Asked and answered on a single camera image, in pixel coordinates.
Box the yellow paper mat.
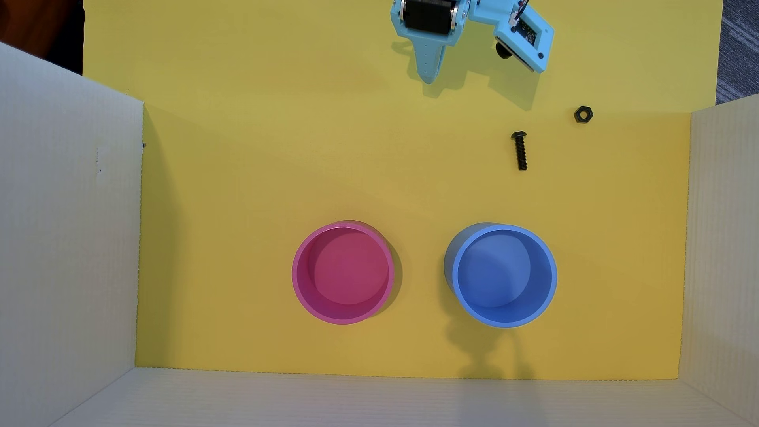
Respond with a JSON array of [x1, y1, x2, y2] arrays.
[[83, 0, 724, 381]]

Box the blue round cup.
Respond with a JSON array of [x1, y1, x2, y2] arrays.
[[444, 222, 558, 329]]

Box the dark brown furniture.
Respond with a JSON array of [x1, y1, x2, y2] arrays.
[[0, 0, 85, 76]]

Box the white corrugated box walls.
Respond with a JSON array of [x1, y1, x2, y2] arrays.
[[0, 42, 759, 427]]

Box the black bolt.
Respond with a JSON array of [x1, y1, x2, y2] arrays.
[[510, 131, 529, 172]]

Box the pink round cup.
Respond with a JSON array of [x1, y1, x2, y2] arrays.
[[291, 221, 396, 326]]

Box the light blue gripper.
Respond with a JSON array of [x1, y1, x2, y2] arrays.
[[390, 0, 518, 85]]

